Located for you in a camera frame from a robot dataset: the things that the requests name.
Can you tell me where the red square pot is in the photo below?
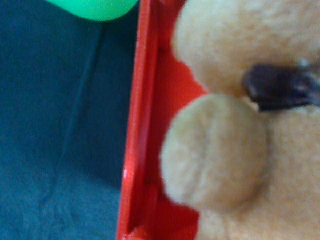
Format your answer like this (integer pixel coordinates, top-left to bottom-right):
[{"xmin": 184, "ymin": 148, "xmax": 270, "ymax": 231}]
[{"xmin": 116, "ymin": 0, "xmax": 205, "ymax": 240}]

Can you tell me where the black tablecloth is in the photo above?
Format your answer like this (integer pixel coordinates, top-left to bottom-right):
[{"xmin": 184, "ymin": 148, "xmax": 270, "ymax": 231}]
[{"xmin": 0, "ymin": 0, "xmax": 139, "ymax": 240}]

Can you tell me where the small brown plush toy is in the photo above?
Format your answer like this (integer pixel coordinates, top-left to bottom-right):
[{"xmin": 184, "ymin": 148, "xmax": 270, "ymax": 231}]
[{"xmin": 160, "ymin": 0, "xmax": 320, "ymax": 240}]

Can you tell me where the green watering can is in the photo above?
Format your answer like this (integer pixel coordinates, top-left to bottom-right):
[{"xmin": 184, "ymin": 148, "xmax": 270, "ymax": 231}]
[{"xmin": 47, "ymin": 0, "xmax": 138, "ymax": 22}]

